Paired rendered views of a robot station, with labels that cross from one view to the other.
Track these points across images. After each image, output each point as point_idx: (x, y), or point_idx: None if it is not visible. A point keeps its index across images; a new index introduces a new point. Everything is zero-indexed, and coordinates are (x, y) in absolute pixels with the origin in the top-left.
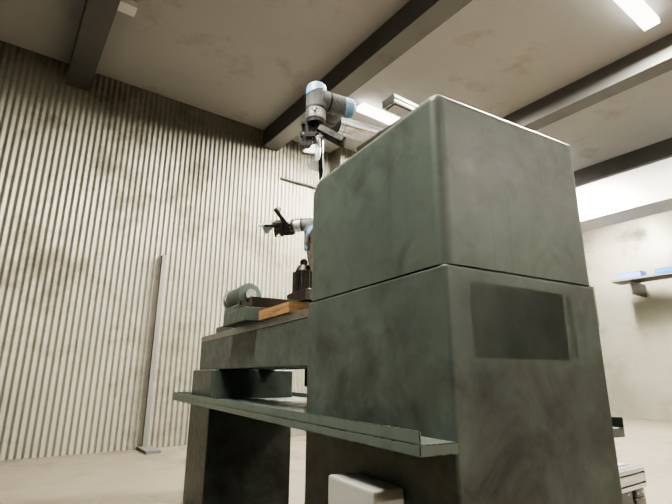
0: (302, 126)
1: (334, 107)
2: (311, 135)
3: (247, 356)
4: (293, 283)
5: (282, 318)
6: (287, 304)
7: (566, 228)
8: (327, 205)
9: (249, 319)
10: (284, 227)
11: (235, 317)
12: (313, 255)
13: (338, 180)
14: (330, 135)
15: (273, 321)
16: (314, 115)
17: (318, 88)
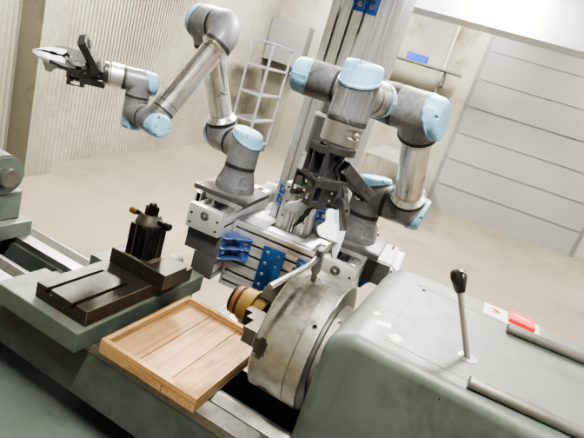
0: (315, 151)
1: (373, 115)
2: (332, 189)
3: (54, 365)
4: (130, 240)
5: (168, 397)
6: (191, 401)
7: None
8: (365, 405)
9: (82, 348)
10: (89, 73)
11: (43, 324)
12: (302, 436)
13: (409, 399)
14: (357, 189)
15: (140, 381)
16: (350, 148)
17: (376, 88)
